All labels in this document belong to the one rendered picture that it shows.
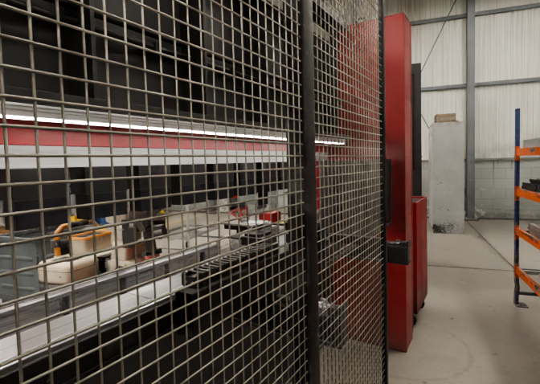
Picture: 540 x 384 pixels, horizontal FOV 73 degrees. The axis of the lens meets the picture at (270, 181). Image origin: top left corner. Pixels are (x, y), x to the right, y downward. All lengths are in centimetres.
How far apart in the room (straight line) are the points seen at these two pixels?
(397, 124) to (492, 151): 645
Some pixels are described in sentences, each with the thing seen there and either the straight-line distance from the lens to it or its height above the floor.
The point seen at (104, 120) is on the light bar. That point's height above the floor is 146.
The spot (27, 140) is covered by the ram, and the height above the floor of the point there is 142.
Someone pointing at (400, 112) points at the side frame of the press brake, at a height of 165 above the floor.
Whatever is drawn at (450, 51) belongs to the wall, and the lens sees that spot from 915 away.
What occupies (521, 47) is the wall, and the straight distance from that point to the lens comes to 935.
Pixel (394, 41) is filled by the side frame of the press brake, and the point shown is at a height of 212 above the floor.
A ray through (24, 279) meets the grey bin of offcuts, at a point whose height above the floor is 31.
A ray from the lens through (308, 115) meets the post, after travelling 80.
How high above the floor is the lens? 134
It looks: 3 degrees down
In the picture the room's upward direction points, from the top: 2 degrees counter-clockwise
